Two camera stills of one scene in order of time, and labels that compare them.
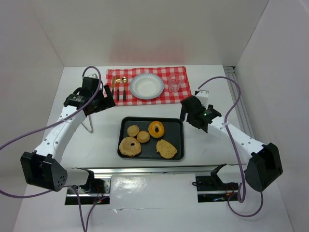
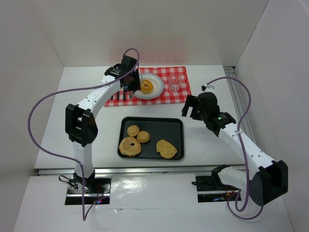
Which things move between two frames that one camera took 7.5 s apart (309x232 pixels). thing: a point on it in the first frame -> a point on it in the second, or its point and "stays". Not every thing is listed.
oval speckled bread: [166, 150] stays
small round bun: [143, 137] stays
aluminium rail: [183, 170] stays
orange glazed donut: [151, 129] -> [147, 86]
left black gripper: [104, 100] -> [130, 86]
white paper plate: [146, 86] stays
